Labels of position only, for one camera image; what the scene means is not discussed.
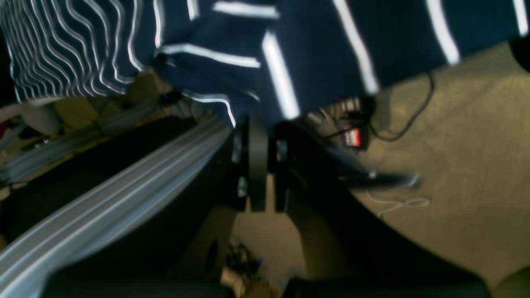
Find aluminium table frame rail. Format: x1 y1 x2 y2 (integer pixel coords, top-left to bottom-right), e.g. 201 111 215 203
1 120 234 298

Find white cable on floor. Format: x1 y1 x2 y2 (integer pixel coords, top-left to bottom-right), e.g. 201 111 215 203
364 186 431 218

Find navy white striped t-shirt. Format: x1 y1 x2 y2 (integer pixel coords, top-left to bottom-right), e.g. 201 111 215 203
1 0 529 126

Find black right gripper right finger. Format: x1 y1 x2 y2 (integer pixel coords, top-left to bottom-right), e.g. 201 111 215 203
275 122 491 298

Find black red device on floor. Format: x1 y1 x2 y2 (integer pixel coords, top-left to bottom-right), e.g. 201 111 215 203
343 125 369 151

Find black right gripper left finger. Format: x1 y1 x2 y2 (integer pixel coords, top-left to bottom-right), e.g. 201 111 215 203
42 120 248 298

